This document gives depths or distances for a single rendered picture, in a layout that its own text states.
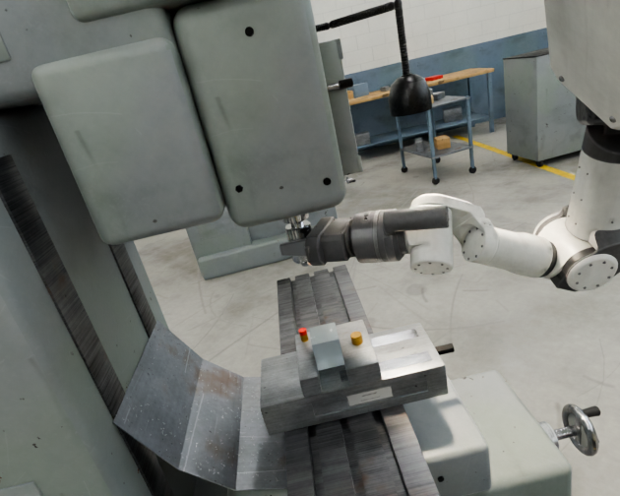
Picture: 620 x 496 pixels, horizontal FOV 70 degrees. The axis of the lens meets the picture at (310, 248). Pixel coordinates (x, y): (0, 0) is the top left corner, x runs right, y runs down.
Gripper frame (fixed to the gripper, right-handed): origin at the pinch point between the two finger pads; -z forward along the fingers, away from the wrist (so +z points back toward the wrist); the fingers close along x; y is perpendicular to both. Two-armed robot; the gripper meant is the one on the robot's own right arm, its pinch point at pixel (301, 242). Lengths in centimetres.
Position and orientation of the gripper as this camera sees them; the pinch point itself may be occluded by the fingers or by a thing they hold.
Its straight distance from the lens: 80.8
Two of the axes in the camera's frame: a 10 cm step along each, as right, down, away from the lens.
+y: 2.2, 9.0, 3.8
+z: 9.2, -0.6, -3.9
